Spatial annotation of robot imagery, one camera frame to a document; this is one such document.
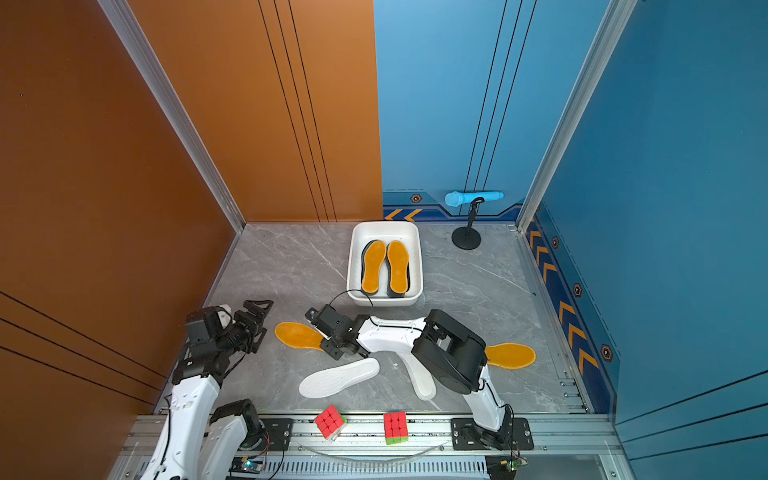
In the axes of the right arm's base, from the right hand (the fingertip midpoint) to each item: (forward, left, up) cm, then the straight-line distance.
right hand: (333, 337), depth 89 cm
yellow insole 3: (+1, +11, -1) cm, 11 cm away
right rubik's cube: (-24, -19, +3) cm, 31 cm away
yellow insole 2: (+31, -19, +1) cm, 36 cm away
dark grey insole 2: (+16, -17, +1) cm, 23 cm away
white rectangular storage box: (+28, -15, +2) cm, 31 cm away
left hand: (+3, +15, +12) cm, 20 cm away
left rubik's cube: (-23, -3, +3) cm, 24 cm away
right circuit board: (-31, -45, -2) cm, 54 cm away
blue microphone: (+37, -38, +23) cm, 58 cm away
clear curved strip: (-30, -14, -1) cm, 33 cm away
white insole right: (-12, -26, -1) cm, 29 cm away
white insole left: (-12, 0, -2) cm, 12 cm away
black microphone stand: (+42, -47, -1) cm, 62 cm away
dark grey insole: (+26, -7, +1) cm, 27 cm away
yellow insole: (+32, -11, +1) cm, 34 cm away
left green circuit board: (-31, +16, -2) cm, 35 cm away
